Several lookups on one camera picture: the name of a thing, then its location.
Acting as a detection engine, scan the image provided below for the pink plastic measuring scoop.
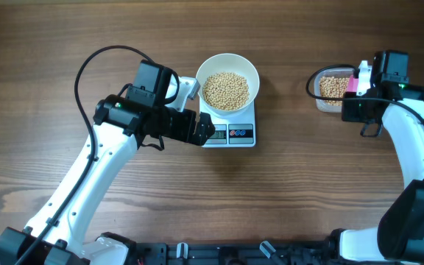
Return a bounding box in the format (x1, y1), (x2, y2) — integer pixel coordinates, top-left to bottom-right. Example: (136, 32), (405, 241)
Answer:
(346, 75), (358, 93)

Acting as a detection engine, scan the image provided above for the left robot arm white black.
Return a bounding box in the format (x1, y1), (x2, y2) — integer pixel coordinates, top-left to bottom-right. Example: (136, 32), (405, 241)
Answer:
(0, 60), (215, 264)

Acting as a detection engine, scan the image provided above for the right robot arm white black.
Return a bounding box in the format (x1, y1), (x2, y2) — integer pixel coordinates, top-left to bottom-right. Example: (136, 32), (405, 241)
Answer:
(333, 50), (424, 264)

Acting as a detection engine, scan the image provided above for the white digital kitchen scale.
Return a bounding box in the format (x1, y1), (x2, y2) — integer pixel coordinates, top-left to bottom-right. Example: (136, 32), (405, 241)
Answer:
(199, 100), (256, 148)

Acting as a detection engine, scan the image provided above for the soybeans pile in bowl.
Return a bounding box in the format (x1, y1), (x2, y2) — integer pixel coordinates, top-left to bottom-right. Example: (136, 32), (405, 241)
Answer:
(202, 72), (250, 111)

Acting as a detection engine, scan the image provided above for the white round bowl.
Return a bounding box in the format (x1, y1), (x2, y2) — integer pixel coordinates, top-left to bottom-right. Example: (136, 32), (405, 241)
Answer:
(196, 53), (261, 116)

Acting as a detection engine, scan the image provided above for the clear container of soybeans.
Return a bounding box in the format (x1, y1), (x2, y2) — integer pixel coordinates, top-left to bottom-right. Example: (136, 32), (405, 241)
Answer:
(313, 68), (353, 113)

